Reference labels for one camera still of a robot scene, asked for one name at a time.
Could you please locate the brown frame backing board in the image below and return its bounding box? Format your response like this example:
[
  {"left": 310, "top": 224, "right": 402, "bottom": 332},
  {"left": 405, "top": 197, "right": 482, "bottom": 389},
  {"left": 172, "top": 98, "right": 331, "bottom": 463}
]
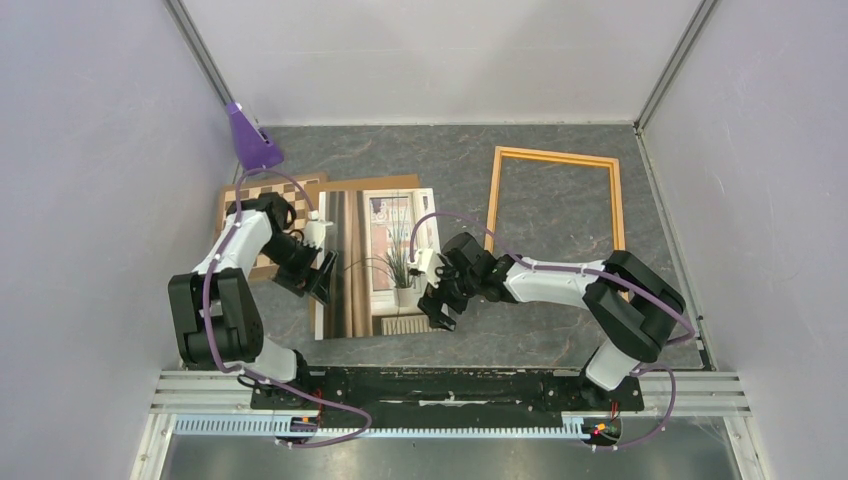
[{"left": 307, "top": 175, "right": 419, "bottom": 340}]

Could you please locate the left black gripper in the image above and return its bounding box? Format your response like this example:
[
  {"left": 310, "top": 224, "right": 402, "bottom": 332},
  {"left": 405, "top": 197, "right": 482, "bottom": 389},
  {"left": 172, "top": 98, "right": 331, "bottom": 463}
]
[{"left": 260, "top": 233, "right": 337, "bottom": 307}]

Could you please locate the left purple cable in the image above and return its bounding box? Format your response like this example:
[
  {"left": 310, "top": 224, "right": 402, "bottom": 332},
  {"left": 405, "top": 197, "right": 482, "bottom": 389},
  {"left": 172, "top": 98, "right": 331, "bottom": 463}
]
[{"left": 201, "top": 168, "right": 374, "bottom": 450}]

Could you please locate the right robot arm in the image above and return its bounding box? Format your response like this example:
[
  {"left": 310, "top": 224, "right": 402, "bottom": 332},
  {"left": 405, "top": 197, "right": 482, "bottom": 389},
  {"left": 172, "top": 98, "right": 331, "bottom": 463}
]
[{"left": 407, "top": 233, "right": 686, "bottom": 409}]

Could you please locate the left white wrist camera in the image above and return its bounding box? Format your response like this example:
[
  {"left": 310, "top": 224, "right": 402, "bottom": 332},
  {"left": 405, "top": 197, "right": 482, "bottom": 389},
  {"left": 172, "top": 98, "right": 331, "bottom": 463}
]
[{"left": 302, "top": 210, "right": 335, "bottom": 250}]

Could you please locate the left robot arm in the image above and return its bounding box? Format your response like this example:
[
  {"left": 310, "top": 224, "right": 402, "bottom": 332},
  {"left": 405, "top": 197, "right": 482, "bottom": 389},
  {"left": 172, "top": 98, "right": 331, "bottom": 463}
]
[{"left": 168, "top": 193, "right": 337, "bottom": 408}]

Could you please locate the wooden picture frame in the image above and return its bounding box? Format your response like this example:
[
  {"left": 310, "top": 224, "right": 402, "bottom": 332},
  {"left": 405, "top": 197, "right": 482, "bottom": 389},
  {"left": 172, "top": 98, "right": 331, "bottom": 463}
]
[{"left": 486, "top": 146, "right": 626, "bottom": 250}]

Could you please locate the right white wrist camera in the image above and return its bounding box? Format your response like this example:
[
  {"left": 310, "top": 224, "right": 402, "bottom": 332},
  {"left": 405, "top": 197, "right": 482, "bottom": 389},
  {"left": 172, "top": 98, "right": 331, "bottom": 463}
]
[{"left": 407, "top": 248, "right": 444, "bottom": 287}]

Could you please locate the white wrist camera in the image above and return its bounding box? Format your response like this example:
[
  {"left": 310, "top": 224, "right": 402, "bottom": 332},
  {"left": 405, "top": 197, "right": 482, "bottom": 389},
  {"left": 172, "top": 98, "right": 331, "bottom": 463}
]
[
  {"left": 407, "top": 248, "right": 444, "bottom": 287},
  {"left": 302, "top": 210, "right": 335, "bottom": 250}
]

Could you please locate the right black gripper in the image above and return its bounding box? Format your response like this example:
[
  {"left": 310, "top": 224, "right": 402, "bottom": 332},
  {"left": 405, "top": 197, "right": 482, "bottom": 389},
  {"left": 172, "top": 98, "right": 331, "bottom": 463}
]
[{"left": 418, "top": 255, "right": 479, "bottom": 331}]

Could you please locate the purple cable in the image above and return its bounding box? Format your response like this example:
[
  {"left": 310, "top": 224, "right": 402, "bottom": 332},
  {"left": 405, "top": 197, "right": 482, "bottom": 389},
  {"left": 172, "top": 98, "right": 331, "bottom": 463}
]
[
  {"left": 201, "top": 168, "right": 374, "bottom": 450},
  {"left": 407, "top": 211, "right": 698, "bottom": 453}
]

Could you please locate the purple plastic stand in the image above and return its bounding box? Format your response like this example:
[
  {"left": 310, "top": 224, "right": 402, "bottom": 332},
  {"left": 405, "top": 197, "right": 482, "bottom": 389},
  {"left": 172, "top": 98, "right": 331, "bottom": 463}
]
[{"left": 225, "top": 102, "right": 284, "bottom": 170}]

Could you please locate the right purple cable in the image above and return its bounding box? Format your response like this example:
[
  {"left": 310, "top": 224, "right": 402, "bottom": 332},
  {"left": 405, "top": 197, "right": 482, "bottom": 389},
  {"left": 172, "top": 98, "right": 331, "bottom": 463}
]
[{"left": 407, "top": 211, "right": 698, "bottom": 453}]

